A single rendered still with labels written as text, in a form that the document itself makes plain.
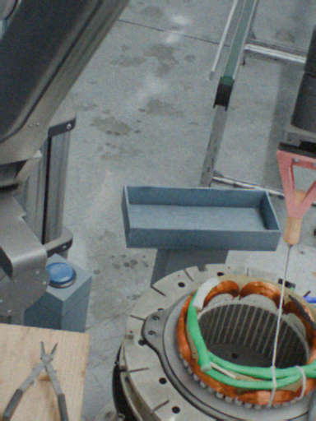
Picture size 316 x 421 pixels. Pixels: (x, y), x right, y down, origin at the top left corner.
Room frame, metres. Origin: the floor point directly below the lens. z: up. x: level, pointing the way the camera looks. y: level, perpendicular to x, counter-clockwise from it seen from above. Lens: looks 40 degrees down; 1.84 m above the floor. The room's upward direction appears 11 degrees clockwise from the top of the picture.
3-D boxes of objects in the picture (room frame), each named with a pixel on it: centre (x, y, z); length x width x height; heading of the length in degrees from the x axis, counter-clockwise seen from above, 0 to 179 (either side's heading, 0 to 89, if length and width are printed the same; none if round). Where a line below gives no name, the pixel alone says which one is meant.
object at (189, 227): (0.96, -0.07, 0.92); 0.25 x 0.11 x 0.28; 104
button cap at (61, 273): (0.78, 0.12, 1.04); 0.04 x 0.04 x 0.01
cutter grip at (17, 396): (0.51, 0.12, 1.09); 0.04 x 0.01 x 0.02; 171
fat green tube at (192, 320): (0.63, -0.08, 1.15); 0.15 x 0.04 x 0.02; 177
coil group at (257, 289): (0.73, -0.16, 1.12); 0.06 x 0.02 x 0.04; 87
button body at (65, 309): (0.78, 0.12, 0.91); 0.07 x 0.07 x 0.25; 65
